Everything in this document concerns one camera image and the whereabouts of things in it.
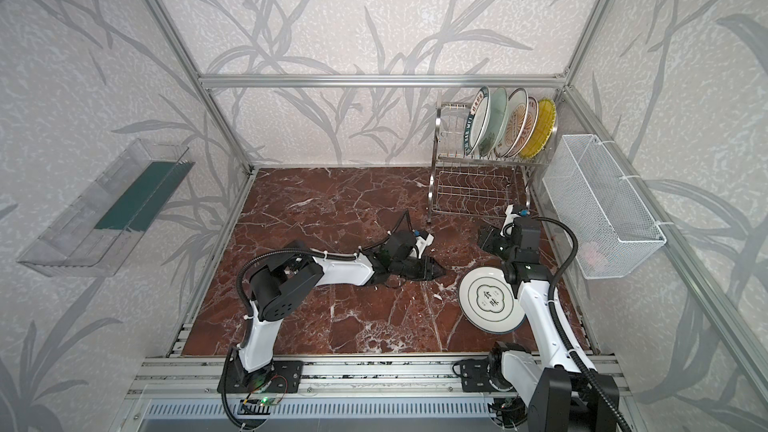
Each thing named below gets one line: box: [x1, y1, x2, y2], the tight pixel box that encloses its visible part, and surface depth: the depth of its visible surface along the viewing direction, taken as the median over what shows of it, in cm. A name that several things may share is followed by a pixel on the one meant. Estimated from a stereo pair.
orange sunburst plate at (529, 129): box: [507, 96, 539, 159], surface depth 77 cm
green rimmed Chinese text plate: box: [463, 86, 491, 157], surface depth 92 cm
